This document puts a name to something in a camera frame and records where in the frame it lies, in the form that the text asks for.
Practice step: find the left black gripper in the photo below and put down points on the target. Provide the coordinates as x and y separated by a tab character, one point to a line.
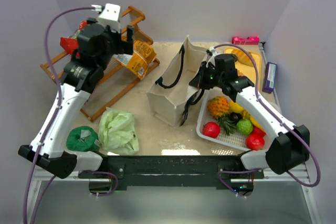
122	41

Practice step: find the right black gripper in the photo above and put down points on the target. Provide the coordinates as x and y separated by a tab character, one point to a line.
200	80

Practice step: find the orange snack packet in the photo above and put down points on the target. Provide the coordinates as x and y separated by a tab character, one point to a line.
138	63

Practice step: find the beige canvas tote bag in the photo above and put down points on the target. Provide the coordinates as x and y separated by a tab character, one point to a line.
171	97

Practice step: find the red snack packet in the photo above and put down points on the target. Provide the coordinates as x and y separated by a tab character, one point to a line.
69	44

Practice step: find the light green plastic bag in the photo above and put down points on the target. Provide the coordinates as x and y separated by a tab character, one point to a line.
116	132

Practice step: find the yellow lemon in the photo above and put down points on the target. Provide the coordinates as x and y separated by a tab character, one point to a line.
235	107

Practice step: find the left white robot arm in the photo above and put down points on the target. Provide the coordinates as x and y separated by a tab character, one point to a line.
48	149

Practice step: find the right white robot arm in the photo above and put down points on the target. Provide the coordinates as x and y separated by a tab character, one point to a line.
289	143

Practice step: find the brown wooden rack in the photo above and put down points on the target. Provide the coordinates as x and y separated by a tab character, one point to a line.
117	80

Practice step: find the orange pineapple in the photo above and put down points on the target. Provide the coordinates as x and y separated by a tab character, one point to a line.
218	108

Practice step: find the red apple left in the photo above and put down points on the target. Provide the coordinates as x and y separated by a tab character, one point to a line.
211	129

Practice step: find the red apple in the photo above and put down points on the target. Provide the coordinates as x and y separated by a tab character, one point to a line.
255	142
211	129

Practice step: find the yellow banana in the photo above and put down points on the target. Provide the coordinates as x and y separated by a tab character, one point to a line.
246	115

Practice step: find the croissant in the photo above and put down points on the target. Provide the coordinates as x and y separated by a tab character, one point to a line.
242	57

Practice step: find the dark mangosteen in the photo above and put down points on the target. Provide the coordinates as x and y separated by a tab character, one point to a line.
235	117

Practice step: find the yellow tray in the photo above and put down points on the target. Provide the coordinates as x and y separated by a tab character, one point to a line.
245	70

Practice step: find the pink box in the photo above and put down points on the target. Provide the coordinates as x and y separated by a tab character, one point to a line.
252	40

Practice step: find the green custard apple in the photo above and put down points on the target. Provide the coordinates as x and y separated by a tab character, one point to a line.
245	126

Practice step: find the white plastic basket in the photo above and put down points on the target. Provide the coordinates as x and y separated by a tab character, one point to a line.
233	143

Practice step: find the purple box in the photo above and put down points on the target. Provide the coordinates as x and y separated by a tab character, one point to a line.
270	76

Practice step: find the red apple right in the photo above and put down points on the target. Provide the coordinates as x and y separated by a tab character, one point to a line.
255	142

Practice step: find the dark green plastic bag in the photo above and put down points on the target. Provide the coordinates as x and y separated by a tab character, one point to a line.
83	139

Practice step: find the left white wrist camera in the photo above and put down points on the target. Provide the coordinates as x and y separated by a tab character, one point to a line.
111	16

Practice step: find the black base frame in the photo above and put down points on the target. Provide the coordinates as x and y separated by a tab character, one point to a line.
121	172

